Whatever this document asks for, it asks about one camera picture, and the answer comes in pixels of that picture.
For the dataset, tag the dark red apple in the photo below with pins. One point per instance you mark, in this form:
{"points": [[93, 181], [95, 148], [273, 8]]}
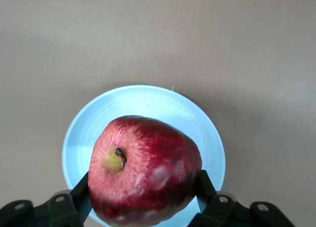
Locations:
{"points": [[148, 170]]}

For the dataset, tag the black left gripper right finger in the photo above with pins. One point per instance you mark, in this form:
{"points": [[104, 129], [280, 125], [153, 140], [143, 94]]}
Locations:
{"points": [[212, 202]]}

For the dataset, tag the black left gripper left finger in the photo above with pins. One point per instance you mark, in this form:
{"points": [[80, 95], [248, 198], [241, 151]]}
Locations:
{"points": [[74, 202]]}

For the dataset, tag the light blue round plate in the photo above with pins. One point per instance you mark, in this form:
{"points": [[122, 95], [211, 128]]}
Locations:
{"points": [[148, 106]]}

